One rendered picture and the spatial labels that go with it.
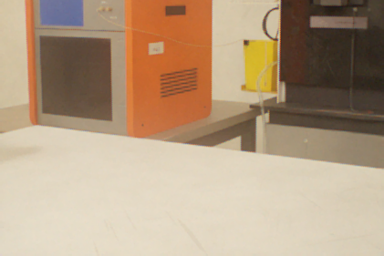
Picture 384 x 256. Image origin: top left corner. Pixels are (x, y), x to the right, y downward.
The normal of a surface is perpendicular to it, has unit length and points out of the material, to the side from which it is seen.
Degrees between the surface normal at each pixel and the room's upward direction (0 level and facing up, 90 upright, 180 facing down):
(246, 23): 90
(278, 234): 0
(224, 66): 90
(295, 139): 90
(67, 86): 90
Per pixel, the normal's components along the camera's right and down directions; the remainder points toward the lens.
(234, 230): 0.00, -0.99
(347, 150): -0.51, 0.15
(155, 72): 0.86, 0.09
